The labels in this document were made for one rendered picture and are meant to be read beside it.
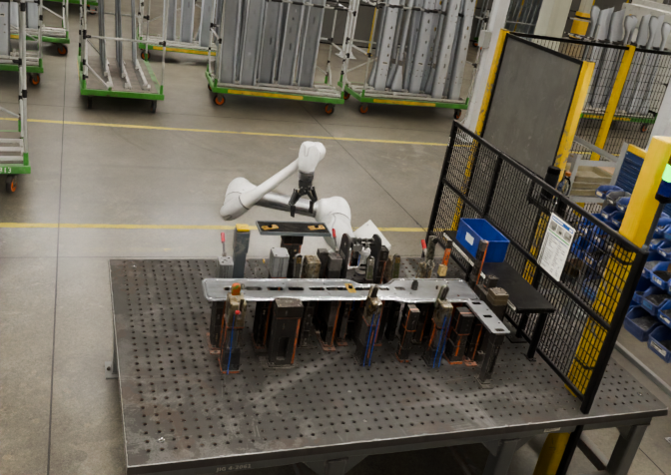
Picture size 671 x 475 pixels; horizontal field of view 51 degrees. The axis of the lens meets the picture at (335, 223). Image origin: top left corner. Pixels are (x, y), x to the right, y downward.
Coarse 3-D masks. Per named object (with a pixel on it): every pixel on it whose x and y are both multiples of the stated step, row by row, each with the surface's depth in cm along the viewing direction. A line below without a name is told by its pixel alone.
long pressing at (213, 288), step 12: (204, 288) 318; (216, 288) 319; (264, 288) 326; (288, 288) 330; (324, 288) 336; (408, 288) 350; (420, 288) 352; (432, 288) 354; (456, 288) 358; (468, 288) 361; (216, 300) 311; (252, 300) 317; (264, 300) 318; (312, 300) 326; (396, 300) 339; (408, 300) 339; (420, 300) 341; (432, 300) 343; (456, 300) 347
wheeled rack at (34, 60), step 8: (32, 0) 953; (40, 0) 873; (40, 8) 877; (40, 16) 881; (40, 24) 885; (40, 32) 889; (40, 40) 893; (40, 48) 897; (0, 56) 912; (8, 56) 916; (16, 56) 935; (32, 56) 948; (40, 56) 901; (0, 64) 888; (8, 64) 894; (16, 64) 899; (32, 64) 909; (40, 64) 904; (32, 72) 904; (40, 72) 907; (32, 80) 915
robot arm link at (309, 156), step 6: (306, 144) 381; (312, 144) 381; (300, 150) 383; (306, 150) 380; (312, 150) 380; (318, 150) 391; (300, 156) 383; (306, 156) 381; (312, 156) 381; (318, 156) 386; (300, 162) 384; (306, 162) 382; (312, 162) 382; (300, 168) 386; (306, 168) 383; (312, 168) 384
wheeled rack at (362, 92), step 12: (360, 0) 1047; (372, 0) 1050; (432, 12) 1066; (444, 12) 1063; (348, 24) 1090; (372, 36) 1013; (372, 60) 1127; (396, 60) 1145; (348, 84) 1097; (360, 84) 1130; (348, 96) 1133; (360, 96) 1053; (372, 96) 1062; (384, 96) 1071; (396, 96) 1078; (408, 96) 1089; (420, 96) 1120; (444, 96) 1135; (468, 96) 1114; (360, 108) 1064; (456, 108) 1113
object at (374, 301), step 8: (368, 296) 327; (376, 296) 329; (368, 304) 325; (376, 304) 322; (368, 312) 326; (376, 312) 323; (368, 320) 325; (376, 320) 325; (368, 328) 327; (376, 328) 327; (360, 336) 335; (368, 336) 328; (360, 344) 334; (368, 344) 331; (360, 352) 333; (368, 352) 333; (360, 360) 334; (368, 360) 335
